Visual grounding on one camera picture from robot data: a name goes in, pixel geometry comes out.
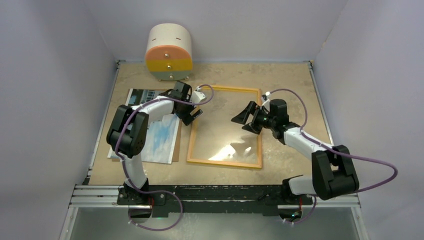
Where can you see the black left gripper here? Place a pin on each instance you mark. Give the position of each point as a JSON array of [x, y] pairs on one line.
[[187, 119]]

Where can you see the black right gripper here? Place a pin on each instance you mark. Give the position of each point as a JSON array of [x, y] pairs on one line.
[[242, 118]]

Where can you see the yellow picture frame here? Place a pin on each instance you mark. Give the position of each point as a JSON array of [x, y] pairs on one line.
[[216, 140]]

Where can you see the glossy building photo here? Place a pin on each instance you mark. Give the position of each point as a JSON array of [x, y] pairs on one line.
[[140, 96]]

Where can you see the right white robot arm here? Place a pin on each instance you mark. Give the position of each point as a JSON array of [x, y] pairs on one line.
[[332, 170]]

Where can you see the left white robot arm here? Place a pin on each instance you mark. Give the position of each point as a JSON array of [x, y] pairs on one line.
[[128, 130]]

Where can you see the brown backing board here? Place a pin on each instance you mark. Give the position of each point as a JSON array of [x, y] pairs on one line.
[[177, 142]]

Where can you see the round pastel drawer cabinet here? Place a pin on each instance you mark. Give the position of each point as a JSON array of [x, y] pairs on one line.
[[168, 54]]

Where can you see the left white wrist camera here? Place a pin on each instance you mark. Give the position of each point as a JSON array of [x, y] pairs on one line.
[[198, 97]]

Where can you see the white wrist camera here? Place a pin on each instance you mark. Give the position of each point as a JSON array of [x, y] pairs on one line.
[[198, 97], [265, 98]]

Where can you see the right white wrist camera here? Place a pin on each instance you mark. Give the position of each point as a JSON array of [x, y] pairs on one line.
[[265, 98]]

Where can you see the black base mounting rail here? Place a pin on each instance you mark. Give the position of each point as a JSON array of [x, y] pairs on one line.
[[267, 200]]

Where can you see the aluminium extrusion frame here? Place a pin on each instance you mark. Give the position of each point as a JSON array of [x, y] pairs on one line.
[[94, 214]]

